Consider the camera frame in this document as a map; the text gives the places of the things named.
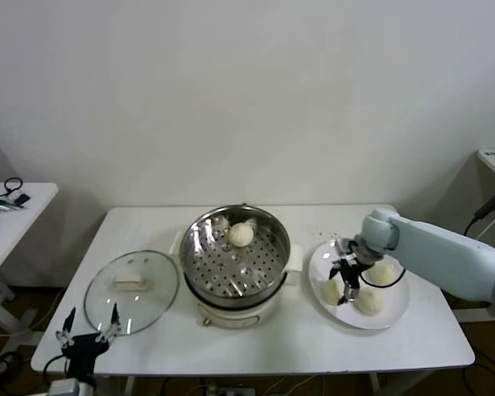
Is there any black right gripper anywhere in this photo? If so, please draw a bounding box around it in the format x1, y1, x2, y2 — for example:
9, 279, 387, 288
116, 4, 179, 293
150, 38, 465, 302
328, 258, 366, 307

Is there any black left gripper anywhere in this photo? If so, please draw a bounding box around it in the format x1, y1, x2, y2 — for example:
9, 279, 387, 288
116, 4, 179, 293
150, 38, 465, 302
55, 302, 122, 379

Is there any white steamed baozi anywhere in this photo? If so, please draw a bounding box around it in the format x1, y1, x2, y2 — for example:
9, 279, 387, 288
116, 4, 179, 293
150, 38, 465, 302
366, 262, 398, 286
321, 280, 344, 307
229, 221, 255, 248
356, 290, 386, 318

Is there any round glass lid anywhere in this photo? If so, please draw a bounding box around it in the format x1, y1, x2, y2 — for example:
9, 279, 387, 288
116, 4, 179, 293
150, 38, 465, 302
84, 249, 180, 337

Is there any perforated steel steamer basket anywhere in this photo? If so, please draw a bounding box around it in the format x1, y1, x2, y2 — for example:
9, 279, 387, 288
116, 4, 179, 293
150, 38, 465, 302
179, 207, 292, 309

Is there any round white plate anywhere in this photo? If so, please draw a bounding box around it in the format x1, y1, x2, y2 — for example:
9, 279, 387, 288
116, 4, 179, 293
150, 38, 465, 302
307, 238, 411, 330

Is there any white electric cooker base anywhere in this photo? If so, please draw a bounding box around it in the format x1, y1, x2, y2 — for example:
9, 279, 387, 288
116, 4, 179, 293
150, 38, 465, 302
168, 230, 303, 331

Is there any grey white tool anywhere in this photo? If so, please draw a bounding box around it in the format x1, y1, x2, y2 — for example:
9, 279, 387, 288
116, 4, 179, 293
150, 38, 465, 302
0, 193, 28, 212

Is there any white power strip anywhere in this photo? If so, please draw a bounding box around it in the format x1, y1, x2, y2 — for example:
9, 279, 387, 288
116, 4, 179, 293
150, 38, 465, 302
205, 383, 257, 396

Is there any black power adapter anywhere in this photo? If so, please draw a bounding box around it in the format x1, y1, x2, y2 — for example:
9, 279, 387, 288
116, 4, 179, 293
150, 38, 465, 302
473, 190, 495, 220

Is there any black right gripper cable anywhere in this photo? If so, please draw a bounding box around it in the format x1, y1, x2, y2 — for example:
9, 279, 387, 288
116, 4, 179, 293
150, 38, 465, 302
361, 266, 406, 289

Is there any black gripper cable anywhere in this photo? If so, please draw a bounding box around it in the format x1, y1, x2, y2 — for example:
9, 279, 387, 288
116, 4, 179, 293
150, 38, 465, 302
361, 266, 406, 289
43, 354, 72, 383

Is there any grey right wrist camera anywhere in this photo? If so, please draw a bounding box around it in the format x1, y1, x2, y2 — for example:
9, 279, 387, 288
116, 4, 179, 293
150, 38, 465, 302
335, 237, 359, 262

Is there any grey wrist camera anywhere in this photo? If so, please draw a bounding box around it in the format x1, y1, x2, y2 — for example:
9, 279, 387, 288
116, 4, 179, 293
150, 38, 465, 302
49, 379, 83, 396
335, 237, 359, 262

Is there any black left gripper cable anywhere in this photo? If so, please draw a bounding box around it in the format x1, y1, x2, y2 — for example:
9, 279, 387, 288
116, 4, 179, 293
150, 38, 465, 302
43, 354, 72, 383

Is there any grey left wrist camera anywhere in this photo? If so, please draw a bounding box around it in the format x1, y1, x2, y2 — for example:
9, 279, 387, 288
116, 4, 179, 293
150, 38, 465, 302
49, 379, 83, 396

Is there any black adapter cable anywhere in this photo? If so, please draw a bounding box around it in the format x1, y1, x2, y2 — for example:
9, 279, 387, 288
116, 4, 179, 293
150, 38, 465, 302
461, 216, 479, 239

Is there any white power cable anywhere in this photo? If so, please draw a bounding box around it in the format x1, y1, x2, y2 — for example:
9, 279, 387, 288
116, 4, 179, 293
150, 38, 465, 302
476, 212, 495, 241

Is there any black looped strap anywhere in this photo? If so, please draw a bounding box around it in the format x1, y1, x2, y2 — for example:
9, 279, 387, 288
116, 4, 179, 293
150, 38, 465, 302
0, 177, 24, 200

